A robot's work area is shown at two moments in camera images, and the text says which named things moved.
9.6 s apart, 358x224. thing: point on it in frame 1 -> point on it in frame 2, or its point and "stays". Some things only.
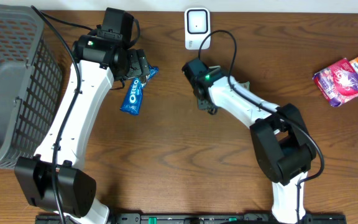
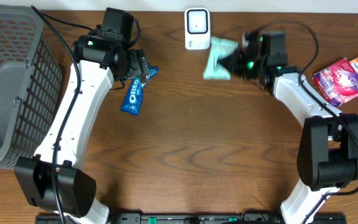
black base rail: x=194 y=218 stays
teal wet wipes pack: x=246 y=84 -> x=219 y=48
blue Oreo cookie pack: x=131 y=103 stays
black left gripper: x=140 y=65 stays
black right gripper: x=204 y=104 -> x=238 y=62
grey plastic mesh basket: x=20 y=82 stays
